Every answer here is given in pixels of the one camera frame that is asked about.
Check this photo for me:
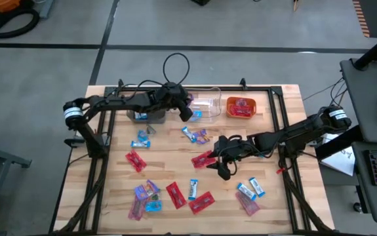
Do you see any black vacuum hose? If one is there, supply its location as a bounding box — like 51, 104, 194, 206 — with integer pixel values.
0, 7, 41, 39

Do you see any grey plastic bin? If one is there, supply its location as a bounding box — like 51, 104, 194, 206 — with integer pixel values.
126, 108, 167, 125

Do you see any black stand beam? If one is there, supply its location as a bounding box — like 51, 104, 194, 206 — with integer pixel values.
315, 124, 365, 161
353, 28, 377, 71

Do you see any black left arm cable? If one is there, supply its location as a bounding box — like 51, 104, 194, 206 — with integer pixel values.
162, 52, 191, 87

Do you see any grey desk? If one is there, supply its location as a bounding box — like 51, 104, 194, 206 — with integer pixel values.
340, 57, 377, 144
351, 141, 377, 224

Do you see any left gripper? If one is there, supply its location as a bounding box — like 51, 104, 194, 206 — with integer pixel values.
157, 82, 194, 122

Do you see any purple and orange candy packet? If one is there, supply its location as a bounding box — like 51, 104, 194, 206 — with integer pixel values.
146, 179, 161, 195

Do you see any clear plastic bin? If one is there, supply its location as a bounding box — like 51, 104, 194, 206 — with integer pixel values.
170, 85, 222, 124

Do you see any pink translucent candy packet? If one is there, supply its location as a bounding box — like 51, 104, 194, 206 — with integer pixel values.
127, 195, 148, 222
235, 191, 261, 216

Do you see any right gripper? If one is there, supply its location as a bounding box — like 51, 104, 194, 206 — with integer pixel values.
207, 134, 253, 181

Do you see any orange shop vacuum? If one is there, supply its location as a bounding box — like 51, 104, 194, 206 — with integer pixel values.
0, 0, 22, 14

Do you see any white paper sheet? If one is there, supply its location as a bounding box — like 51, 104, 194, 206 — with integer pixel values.
319, 132, 356, 177

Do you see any orange plastic bin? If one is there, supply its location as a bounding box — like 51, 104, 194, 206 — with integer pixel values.
226, 96, 257, 119

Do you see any black aluminium table frame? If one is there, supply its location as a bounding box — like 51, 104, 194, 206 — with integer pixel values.
52, 78, 335, 235

